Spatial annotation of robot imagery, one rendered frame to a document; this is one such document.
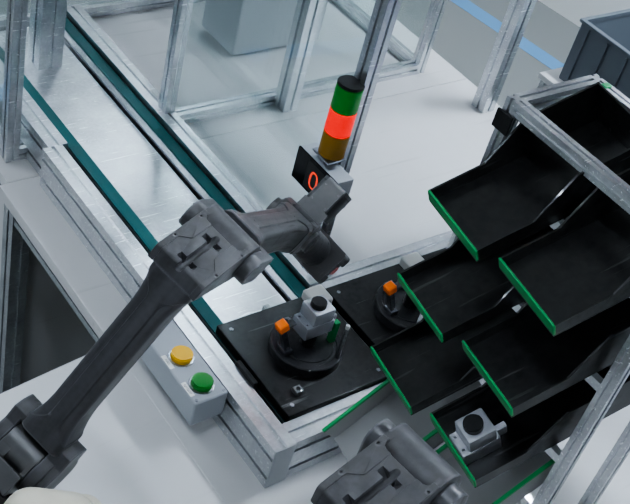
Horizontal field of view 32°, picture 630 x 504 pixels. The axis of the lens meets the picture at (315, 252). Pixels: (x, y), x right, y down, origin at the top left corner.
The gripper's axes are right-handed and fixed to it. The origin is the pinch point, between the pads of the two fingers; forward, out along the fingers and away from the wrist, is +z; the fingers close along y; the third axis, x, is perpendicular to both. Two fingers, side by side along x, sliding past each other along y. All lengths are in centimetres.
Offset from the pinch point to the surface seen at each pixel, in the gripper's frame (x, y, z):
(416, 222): -21, 29, 62
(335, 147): -15.0, 17.2, -2.0
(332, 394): 15.2, -11.3, 13.6
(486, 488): 5.1, -45.1, 4.9
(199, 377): 30.1, 2.1, 0.3
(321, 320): 7.7, -2.1, 7.2
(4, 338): 69, 69, 40
